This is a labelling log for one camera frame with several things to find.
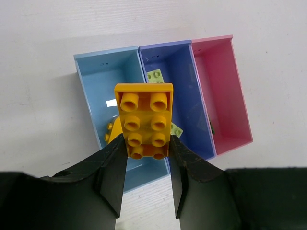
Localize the pink container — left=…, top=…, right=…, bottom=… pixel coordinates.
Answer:
left=191, top=35, right=253, bottom=155

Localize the dark green lego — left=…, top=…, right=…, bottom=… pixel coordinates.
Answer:
left=209, top=118, right=215, bottom=135

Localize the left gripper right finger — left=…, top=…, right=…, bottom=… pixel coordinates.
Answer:
left=169, top=136, right=307, bottom=230

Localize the yellow arch lego brick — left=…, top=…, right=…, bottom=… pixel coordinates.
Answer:
left=114, top=83, right=174, bottom=160

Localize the light green lego brick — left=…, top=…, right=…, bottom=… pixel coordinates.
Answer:
left=171, top=123, right=183, bottom=138
left=146, top=69, right=164, bottom=83

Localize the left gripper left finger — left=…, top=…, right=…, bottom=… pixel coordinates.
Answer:
left=0, top=135, right=127, bottom=230

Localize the yellow rounded lego brick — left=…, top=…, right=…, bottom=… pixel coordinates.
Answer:
left=104, top=116, right=122, bottom=144

